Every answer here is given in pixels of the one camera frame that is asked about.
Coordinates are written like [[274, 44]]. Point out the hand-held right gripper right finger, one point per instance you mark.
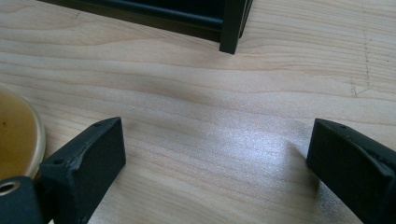
[[355, 168]]

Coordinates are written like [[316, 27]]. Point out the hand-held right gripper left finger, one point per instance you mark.
[[90, 168]]

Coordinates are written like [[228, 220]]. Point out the round amber glass dish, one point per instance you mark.
[[15, 137]]

